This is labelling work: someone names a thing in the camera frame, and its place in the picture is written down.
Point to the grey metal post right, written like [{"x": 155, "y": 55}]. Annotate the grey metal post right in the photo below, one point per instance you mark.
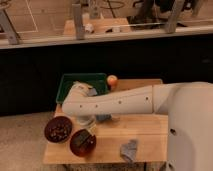
[{"x": 170, "y": 26}]

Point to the grey metal post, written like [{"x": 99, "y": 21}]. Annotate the grey metal post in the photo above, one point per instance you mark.
[
  {"x": 8, "y": 28},
  {"x": 78, "y": 21},
  {"x": 170, "y": 26}
]

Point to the grey metal post left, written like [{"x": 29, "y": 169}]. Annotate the grey metal post left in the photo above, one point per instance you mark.
[{"x": 8, "y": 28}]

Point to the red bowl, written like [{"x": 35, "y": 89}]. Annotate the red bowl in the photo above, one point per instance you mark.
[{"x": 82, "y": 143}]

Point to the dark brown bowl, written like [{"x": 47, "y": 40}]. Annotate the dark brown bowl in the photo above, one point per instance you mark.
[{"x": 58, "y": 129}]

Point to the green tray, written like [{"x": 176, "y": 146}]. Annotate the green tray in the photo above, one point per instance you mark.
[{"x": 95, "y": 80}]

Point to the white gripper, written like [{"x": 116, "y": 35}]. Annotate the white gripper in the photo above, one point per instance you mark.
[{"x": 87, "y": 122}]

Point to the grey crumpled cloth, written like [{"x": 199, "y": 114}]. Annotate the grey crumpled cloth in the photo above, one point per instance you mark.
[{"x": 128, "y": 151}]

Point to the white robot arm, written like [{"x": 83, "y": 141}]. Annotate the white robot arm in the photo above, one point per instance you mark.
[{"x": 189, "y": 107}]

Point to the orange apple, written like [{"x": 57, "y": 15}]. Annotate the orange apple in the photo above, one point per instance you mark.
[{"x": 112, "y": 80}]

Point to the wooden board background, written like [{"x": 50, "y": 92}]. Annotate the wooden board background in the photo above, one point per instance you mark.
[{"x": 100, "y": 26}]

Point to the grey metal post middle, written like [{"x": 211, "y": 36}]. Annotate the grey metal post middle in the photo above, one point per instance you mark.
[{"x": 78, "y": 21}]

